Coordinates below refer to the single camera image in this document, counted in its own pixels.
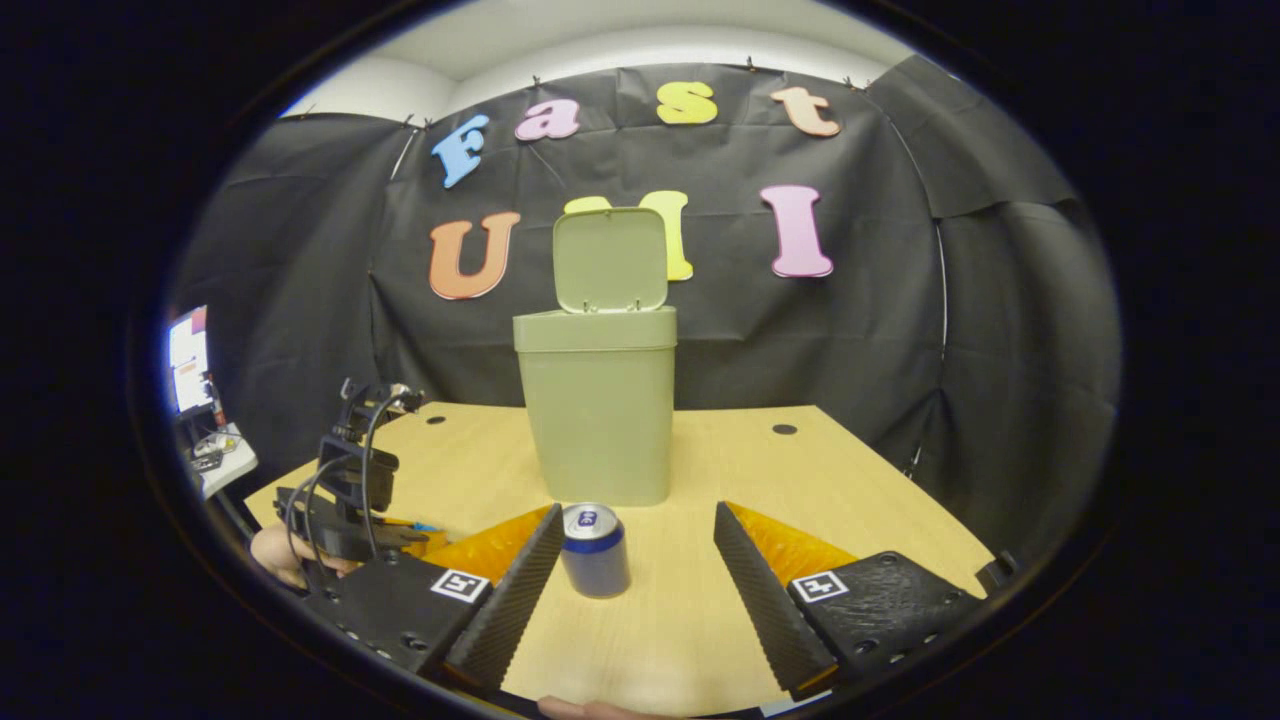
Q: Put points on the blue silver pop can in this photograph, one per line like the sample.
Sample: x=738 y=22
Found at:
x=596 y=560

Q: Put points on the black backdrop cloth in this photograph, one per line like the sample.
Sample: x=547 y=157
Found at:
x=800 y=340

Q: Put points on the computer monitor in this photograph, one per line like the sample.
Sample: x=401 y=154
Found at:
x=188 y=360

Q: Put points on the wooden desktop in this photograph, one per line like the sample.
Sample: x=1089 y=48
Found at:
x=740 y=480

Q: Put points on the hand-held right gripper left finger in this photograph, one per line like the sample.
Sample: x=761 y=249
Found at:
x=510 y=610

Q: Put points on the white side table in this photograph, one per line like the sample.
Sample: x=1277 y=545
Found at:
x=225 y=465

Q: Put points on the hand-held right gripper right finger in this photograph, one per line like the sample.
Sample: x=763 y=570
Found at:
x=765 y=610

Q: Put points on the green desktop garbage bin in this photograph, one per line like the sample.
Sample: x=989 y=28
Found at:
x=600 y=420

